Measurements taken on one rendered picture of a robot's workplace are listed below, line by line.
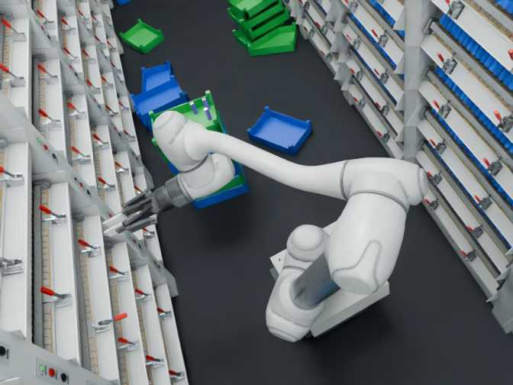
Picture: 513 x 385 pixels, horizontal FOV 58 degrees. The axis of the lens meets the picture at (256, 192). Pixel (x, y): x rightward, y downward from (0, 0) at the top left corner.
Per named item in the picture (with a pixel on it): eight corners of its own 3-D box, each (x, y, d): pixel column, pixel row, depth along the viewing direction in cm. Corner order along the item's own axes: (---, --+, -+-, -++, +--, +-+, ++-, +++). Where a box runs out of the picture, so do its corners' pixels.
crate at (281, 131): (312, 130, 257) (310, 120, 251) (293, 156, 250) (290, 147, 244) (269, 115, 272) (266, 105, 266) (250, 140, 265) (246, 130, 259)
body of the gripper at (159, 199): (180, 211, 142) (154, 224, 143) (174, 191, 147) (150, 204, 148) (167, 199, 136) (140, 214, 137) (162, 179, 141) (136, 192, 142)
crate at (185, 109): (214, 101, 218) (208, 89, 212) (222, 131, 206) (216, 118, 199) (155, 123, 220) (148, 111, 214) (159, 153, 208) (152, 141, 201)
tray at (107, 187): (108, 131, 223) (104, 108, 213) (124, 228, 186) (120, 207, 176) (63, 135, 217) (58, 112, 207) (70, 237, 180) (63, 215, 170)
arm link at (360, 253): (317, 292, 166) (297, 351, 156) (275, 273, 166) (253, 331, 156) (426, 207, 98) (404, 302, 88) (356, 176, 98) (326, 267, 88)
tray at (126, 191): (127, 156, 239) (125, 136, 229) (145, 251, 202) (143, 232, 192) (86, 161, 233) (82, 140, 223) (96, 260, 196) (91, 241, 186)
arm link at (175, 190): (191, 183, 147) (175, 192, 148) (176, 168, 140) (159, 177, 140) (197, 205, 141) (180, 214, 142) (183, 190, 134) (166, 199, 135)
